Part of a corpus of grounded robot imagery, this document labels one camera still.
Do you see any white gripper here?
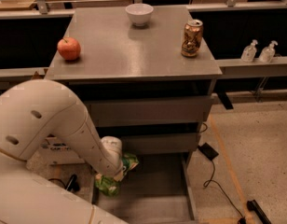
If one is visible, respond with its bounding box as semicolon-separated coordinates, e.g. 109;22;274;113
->
102;136;126;182

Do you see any green rice chip bag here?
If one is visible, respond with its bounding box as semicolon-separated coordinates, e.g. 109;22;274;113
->
94;153;139;197

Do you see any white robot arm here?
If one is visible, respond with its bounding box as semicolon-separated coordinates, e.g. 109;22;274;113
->
0;79;128;224

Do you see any grey open bottom drawer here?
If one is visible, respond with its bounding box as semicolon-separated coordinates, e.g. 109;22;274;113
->
92;154;207;224

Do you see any grey middle drawer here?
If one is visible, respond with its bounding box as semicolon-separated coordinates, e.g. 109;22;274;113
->
121;133;200;155

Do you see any grey top drawer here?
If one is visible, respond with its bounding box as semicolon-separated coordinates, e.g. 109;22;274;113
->
86;96;212;127

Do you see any grey drawer cabinet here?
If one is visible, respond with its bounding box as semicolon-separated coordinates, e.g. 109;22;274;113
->
44;5;223;224

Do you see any black cart base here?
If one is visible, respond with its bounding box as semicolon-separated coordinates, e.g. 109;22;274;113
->
65;175;80;192

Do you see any brown cardboard box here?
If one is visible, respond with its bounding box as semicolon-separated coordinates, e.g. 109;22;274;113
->
29;79;89;165

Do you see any black power adapter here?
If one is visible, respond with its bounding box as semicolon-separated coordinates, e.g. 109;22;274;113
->
198;143;219;161

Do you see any black floor bar right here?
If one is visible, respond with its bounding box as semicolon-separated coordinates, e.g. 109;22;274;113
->
247;200;272;224

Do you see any red apple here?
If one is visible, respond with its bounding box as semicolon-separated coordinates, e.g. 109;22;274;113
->
57;37;81;61

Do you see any gold beverage can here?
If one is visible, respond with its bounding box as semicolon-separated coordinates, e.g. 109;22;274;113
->
181;20;203;57

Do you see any white ceramic bowl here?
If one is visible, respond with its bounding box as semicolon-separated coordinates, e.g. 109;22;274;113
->
125;3;154;26

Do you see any left clear sanitizer bottle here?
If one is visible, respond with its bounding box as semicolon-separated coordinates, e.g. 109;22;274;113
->
241;39;258;63

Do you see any clear sanitizer bottle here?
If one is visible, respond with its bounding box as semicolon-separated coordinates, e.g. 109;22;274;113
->
259;40;278;63
241;39;258;63

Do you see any right clear sanitizer bottle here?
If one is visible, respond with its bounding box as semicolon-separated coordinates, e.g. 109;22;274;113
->
259;40;278;63

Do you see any black floor cable left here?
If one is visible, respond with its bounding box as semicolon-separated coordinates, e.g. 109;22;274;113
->
48;177;67;189

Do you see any black power cable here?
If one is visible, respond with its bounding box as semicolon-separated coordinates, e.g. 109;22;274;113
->
202;159;246;224

